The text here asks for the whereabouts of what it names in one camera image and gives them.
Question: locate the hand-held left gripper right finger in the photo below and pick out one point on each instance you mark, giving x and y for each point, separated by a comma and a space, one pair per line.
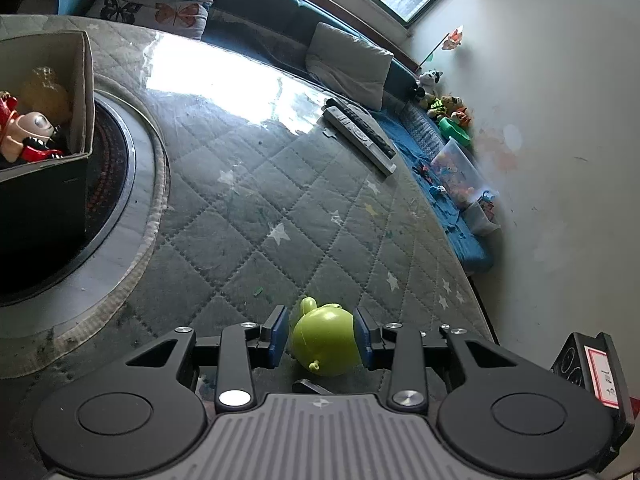
364, 337

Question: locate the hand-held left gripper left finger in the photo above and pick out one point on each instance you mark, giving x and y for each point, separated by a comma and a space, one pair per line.
279, 335

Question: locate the green round toy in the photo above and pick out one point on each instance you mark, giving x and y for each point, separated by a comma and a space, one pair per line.
325, 340

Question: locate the black and red toy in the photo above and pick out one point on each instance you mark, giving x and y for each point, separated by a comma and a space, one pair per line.
42, 153

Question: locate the cardboard box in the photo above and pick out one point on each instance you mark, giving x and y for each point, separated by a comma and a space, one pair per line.
80, 105

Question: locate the red round toy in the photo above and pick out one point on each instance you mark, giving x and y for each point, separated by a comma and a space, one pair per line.
30, 130

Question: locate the beige peanut toy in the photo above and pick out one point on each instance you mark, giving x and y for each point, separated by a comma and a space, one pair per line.
42, 95

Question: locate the grey quilted desktop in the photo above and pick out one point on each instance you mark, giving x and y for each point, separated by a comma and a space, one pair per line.
280, 195

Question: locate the blue blanket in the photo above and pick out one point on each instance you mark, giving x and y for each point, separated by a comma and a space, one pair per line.
450, 220

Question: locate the scattered small toys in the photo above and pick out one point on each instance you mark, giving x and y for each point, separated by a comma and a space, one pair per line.
430, 177

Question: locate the small clear plastic bin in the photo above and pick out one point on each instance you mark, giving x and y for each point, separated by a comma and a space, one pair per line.
484, 212

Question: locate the large clear plastic bin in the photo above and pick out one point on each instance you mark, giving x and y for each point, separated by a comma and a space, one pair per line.
457, 172

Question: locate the grey remote control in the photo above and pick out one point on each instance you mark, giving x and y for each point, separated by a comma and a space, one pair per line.
355, 140

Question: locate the black remote control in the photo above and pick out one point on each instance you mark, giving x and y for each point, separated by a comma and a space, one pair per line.
365, 127

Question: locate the round table heater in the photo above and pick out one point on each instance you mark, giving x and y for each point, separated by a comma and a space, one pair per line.
115, 170

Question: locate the orange plush toy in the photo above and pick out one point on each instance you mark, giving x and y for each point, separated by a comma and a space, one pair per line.
461, 117

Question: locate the black and white plush toy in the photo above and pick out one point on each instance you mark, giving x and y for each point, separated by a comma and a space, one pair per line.
429, 85

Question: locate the grey pillow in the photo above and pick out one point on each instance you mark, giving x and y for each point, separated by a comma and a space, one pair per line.
350, 65

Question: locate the colourful pinwheel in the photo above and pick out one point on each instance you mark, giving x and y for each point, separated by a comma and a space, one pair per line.
452, 39

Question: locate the teal sofa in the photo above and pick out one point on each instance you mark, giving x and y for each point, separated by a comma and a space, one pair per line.
270, 15

